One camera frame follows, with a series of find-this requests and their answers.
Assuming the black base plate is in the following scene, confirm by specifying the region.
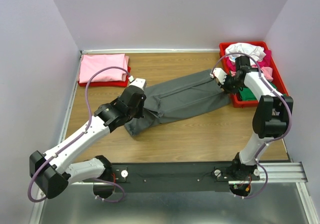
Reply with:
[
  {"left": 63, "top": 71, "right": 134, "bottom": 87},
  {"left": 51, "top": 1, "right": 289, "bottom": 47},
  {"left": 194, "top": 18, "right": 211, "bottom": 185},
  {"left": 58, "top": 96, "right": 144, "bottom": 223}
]
[{"left": 112, "top": 161, "right": 260, "bottom": 193}]

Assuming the light pink t shirt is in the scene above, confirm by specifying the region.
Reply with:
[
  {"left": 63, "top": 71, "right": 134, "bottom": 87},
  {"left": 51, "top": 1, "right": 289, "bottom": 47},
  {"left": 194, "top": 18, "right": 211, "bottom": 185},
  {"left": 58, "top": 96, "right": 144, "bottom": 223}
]
[{"left": 229, "top": 66, "right": 274, "bottom": 82}]

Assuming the green t shirt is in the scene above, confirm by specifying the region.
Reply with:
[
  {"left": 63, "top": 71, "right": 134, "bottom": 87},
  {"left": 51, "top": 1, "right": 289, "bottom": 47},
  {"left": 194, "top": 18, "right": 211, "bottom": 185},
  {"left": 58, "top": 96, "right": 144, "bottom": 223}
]
[{"left": 237, "top": 83, "right": 287, "bottom": 102}]

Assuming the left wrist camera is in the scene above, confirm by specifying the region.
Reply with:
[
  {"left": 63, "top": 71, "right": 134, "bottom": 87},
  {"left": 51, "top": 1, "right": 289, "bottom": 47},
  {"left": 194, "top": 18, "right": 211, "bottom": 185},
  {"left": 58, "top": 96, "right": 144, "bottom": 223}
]
[{"left": 129, "top": 78, "right": 147, "bottom": 91}]

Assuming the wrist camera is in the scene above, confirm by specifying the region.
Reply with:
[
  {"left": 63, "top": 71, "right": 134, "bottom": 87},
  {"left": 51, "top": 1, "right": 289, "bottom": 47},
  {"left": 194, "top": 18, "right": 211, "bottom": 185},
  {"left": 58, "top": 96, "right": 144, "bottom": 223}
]
[
  {"left": 129, "top": 78, "right": 147, "bottom": 91},
  {"left": 210, "top": 68, "right": 227, "bottom": 85}
]

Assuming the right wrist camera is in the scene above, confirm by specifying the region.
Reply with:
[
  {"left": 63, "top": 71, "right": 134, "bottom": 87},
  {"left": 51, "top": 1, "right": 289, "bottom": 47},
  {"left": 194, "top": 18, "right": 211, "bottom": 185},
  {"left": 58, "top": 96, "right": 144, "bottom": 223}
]
[{"left": 210, "top": 68, "right": 227, "bottom": 85}]

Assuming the folded pink t shirt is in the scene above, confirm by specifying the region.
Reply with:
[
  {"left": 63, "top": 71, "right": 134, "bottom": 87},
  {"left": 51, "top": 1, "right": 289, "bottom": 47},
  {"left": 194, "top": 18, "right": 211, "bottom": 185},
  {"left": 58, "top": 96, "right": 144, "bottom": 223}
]
[{"left": 78, "top": 54, "right": 128, "bottom": 83}]

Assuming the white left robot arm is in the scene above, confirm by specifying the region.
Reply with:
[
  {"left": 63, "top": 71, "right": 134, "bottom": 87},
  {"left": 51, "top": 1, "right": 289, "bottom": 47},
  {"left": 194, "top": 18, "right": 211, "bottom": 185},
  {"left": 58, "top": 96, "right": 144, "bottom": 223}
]
[{"left": 29, "top": 85, "right": 146, "bottom": 199}]

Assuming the grey t shirt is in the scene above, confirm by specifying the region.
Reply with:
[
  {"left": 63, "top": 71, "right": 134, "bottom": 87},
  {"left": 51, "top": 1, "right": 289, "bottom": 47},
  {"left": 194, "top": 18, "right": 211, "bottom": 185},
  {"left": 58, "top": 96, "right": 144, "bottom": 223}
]
[{"left": 124, "top": 69, "right": 230, "bottom": 136}]

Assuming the magenta t shirt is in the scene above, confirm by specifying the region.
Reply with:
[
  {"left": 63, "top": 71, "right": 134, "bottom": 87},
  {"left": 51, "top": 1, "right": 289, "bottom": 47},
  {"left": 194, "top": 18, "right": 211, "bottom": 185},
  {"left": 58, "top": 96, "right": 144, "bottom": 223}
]
[{"left": 224, "top": 50, "right": 272, "bottom": 72}]

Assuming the red plastic bin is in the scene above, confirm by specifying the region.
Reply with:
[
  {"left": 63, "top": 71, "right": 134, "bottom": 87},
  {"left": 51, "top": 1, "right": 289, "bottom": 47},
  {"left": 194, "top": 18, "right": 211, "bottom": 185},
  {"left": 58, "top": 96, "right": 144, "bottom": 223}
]
[{"left": 221, "top": 41, "right": 289, "bottom": 108}]

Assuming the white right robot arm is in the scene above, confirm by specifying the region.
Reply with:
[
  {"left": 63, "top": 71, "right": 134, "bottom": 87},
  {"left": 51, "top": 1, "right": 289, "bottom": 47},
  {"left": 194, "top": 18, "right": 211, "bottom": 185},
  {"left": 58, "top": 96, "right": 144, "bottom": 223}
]
[{"left": 210, "top": 52, "right": 294, "bottom": 180}]

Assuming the folded red t shirt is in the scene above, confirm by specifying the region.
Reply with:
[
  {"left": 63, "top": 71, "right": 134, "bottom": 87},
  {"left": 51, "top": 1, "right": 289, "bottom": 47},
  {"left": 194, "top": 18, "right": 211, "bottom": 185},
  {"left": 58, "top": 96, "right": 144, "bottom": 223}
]
[{"left": 77, "top": 66, "right": 131, "bottom": 87}]

